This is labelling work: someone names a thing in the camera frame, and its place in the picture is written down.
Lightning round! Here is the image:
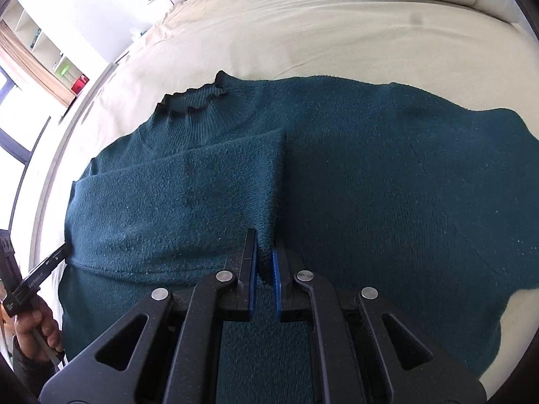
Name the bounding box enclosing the bed with beige sheet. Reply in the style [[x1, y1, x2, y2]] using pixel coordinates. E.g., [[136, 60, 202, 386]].
[[8, 0, 539, 388]]

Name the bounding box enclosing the person's left hand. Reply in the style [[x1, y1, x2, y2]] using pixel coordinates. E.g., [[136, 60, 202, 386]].
[[14, 295, 65, 362]]

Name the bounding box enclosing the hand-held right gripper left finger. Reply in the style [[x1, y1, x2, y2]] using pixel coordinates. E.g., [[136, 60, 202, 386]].
[[38, 228, 258, 404]]

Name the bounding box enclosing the white cubby shelf unit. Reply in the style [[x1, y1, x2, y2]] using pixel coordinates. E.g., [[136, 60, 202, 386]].
[[0, 0, 91, 106]]

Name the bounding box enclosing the window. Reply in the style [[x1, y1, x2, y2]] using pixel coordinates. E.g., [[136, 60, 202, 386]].
[[0, 65, 52, 220]]

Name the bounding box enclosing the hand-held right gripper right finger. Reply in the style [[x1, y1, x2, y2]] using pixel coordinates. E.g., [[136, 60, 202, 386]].
[[272, 246, 487, 404]]

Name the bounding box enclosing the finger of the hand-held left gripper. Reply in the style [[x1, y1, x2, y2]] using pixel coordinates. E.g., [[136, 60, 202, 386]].
[[24, 242, 70, 292]]

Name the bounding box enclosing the tan curtain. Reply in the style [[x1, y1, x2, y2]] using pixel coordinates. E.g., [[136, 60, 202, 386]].
[[0, 21, 75, 108]]

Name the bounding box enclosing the dark teal towel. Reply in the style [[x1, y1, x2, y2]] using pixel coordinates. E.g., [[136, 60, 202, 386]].
[[57, 71, 539, 404]]

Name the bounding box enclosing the person's left forearm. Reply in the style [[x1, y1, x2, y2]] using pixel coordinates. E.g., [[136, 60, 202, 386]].
[[10, 339, 66, 381]]

